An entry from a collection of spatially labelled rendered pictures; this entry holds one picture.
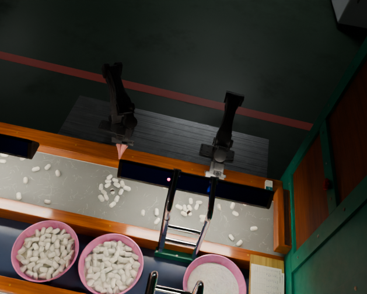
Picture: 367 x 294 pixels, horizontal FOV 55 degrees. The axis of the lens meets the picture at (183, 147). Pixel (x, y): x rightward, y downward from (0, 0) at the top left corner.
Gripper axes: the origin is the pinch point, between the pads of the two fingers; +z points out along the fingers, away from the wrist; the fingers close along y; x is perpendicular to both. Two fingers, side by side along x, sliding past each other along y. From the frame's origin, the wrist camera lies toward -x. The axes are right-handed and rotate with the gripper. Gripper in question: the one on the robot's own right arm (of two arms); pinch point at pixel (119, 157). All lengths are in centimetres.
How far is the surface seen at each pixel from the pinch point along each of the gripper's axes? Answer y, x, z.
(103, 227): 1.7, -13.9, 31.1
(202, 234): 43, -33, 21
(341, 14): 183, 261, -206
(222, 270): 57, -15, 39
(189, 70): 19, 184, -86
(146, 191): 15.5, 3.6, 14.1
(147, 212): 18.9, -3.5, 22.6
